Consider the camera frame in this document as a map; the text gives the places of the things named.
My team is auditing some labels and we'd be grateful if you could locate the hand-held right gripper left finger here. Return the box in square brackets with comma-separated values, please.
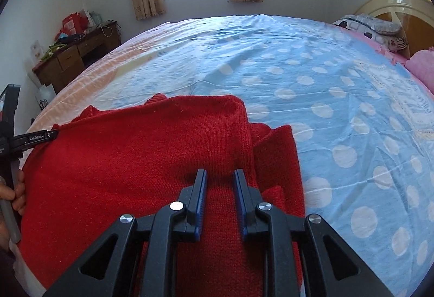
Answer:
[44, 168, 208, 297]

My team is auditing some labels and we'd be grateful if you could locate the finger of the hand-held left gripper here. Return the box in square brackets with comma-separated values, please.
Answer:
[14, 130, 59, 149]

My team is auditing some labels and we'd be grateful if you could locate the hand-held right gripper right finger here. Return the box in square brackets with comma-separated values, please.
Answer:
[234, 169, 394, 297]

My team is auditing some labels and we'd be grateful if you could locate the red knitted sweater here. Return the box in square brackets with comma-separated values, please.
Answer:
[18, 93, 308, 297]

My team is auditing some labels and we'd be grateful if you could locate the person's left hand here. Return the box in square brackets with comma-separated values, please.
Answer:
[0, 169, 27, 217]

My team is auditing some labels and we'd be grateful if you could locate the white paper bag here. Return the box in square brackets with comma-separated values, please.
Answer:
[34, 83, 57, 110]

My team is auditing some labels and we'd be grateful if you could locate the green cloth item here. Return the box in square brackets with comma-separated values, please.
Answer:
[42, 42, 67, 59]

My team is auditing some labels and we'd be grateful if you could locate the brown wooden desk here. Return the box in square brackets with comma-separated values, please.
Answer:
[32, 21, 122, 95]

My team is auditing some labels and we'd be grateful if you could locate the red gift bag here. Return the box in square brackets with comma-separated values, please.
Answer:
[61, 12, 88, 37]

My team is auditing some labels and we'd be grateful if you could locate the blue polka dot bed sheet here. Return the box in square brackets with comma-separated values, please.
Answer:
[20, 14, 434, 297]

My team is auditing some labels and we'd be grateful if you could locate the white black spotted pillow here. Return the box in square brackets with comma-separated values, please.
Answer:
[331, 20, 407, 53]

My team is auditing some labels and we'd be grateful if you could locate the grey floral pillow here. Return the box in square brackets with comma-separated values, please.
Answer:
[342, 14, 400, 35]

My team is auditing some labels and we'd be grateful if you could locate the pink quilted pillow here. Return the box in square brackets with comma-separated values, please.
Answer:
[405, 47, 434, 95]

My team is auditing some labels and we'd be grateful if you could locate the cream wooden bed headboard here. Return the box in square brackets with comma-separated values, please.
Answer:
[354, 0, 434, 59]

